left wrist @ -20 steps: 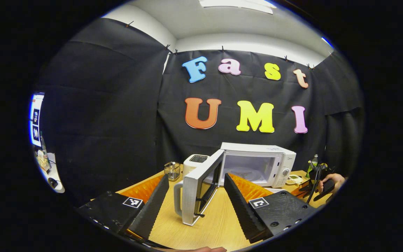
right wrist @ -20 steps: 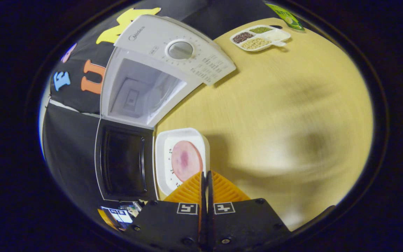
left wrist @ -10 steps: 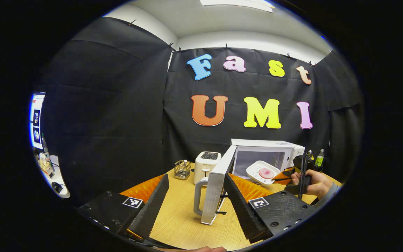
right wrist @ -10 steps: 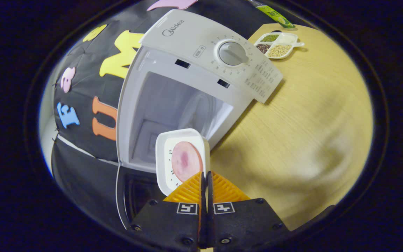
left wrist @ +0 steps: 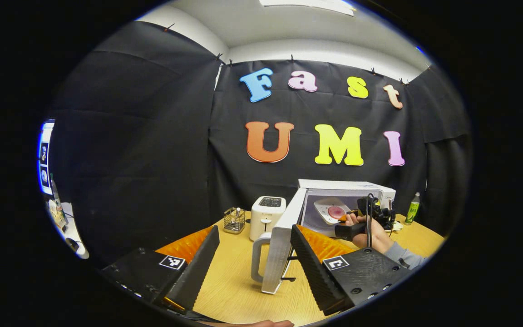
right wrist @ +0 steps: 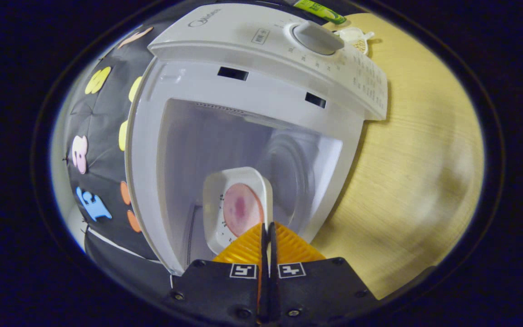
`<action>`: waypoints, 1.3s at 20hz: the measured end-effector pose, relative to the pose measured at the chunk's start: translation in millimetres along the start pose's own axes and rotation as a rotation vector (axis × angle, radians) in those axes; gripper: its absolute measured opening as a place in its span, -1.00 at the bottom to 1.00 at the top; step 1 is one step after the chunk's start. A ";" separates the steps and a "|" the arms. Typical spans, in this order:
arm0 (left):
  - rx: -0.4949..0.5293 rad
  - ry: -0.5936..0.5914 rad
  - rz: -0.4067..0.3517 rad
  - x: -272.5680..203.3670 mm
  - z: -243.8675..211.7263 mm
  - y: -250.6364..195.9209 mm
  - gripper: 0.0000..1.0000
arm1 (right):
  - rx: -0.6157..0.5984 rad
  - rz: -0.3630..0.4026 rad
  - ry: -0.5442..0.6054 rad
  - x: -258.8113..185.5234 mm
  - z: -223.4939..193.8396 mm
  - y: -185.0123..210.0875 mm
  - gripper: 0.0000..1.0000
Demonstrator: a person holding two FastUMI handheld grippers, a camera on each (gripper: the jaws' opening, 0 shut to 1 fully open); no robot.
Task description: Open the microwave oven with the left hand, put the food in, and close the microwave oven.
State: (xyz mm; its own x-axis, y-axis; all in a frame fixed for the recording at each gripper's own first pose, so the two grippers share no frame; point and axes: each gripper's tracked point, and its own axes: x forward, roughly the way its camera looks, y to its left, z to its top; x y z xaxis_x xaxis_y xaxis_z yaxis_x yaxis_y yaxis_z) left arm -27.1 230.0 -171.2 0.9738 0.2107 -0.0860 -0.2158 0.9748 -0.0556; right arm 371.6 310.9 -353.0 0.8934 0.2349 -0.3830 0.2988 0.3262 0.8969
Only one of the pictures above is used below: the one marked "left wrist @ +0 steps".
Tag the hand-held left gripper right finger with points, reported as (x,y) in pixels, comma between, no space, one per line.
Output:
(311,272)

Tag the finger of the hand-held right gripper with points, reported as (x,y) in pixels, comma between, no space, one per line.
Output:
(350,214)

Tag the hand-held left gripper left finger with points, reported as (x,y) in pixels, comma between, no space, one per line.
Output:
(200,268)

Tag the pink round food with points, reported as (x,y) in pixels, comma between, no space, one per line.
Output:
(335,212)

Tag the white square plate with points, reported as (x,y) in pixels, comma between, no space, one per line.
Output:
(323,209)

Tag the white microwave oven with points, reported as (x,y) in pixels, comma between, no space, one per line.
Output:
(347,185)

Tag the white divided tray of grains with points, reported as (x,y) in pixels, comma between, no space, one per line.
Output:
(397,226)

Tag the green tea bottle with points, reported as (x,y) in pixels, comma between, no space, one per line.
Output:
(411,211)

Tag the white toaster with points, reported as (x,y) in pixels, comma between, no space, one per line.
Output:
(266,218)

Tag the white side desk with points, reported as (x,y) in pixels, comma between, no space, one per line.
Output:
(77,236)

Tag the black computer mouse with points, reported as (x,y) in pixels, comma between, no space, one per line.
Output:
(72,245)

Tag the black backdrop cloth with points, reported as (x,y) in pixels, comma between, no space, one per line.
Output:
(152,136)

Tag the computer monitor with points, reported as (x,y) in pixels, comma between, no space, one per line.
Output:
(45,159)

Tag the long ceiling light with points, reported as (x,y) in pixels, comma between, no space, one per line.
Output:
(309,5)

